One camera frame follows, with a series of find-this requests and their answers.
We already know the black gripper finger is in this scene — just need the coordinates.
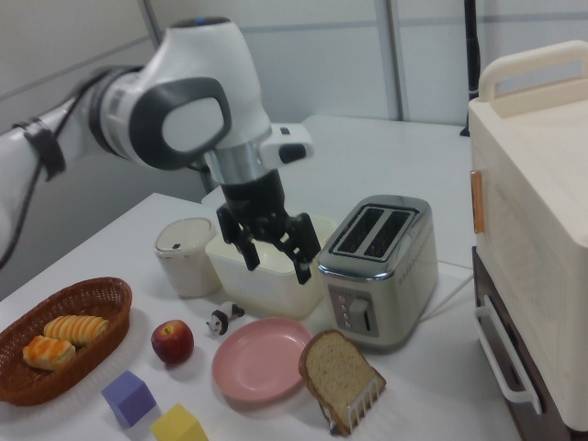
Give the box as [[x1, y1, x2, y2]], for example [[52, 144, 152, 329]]
[[275, 211, 322, 286], [215, 204, 262, 272]]

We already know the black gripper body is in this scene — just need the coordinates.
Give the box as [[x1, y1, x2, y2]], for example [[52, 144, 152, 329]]
[[219, 169, 300, 243]]

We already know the brown bread slice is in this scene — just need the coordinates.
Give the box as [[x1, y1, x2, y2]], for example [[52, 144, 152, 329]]
[[298, 329, 388, 435]]

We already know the cream and chrome toaster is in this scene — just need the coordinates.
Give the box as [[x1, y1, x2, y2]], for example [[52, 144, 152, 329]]
[[316, 195, 440, 355]]

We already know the striped bread roll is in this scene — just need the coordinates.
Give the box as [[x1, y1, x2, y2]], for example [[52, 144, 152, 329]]
[[43, 314, 111, 346]]

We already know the orange glazed bread roll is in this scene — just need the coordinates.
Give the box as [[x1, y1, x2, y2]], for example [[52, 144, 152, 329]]
[[22, 334, 77, 371]]

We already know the cream open plastic box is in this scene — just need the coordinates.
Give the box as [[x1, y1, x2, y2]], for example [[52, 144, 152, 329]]
[[204, 214, 339, 321]]

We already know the small cream lidded bin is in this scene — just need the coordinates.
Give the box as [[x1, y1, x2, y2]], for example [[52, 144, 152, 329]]
[[153, 217, 224, 298]]

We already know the small panda figurine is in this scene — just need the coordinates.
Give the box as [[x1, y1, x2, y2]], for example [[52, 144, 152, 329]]
[[205, 300, 245, 340]]

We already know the pink plate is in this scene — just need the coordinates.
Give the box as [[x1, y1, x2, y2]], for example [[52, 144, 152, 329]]
[[210, 316, 316, 401]]

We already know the red apple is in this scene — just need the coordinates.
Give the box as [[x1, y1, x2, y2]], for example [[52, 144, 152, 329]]
[[151, 320, 195, 365]]

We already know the brown wicker basket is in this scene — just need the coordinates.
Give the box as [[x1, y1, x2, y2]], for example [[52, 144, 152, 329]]
[[0, 277, 133, 408]]

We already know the metal toast rack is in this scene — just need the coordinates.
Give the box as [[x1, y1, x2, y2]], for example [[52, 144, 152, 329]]
[[319, 383, 381, 436]]

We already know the white and brown appliance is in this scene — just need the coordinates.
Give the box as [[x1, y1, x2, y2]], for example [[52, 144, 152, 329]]
[[471, 245, 588, 441]]

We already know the purple cube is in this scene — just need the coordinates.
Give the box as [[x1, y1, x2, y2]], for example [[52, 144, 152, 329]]
[[100, 369, 158, 428]]

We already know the yellow cube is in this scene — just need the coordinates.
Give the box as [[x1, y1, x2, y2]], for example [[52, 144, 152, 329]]
[[150, 402, 210, 441]]

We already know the white toaster power cable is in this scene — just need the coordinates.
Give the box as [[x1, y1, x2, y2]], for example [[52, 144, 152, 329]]
[[420, 270, 474, 322]]

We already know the black cable strap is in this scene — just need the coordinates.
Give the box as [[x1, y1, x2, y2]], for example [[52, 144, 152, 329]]
[[11, 117, 65, 183]]

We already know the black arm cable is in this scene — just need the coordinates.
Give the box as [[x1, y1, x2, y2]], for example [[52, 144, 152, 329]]
[[0, 63, 213, 272]]

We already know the cream cabinet with handle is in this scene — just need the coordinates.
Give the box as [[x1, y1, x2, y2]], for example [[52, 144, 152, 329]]
[[467, 40, 588, 437]]

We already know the black camera stand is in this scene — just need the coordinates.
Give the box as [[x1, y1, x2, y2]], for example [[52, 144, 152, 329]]
[[460, 0, 482, 138]]

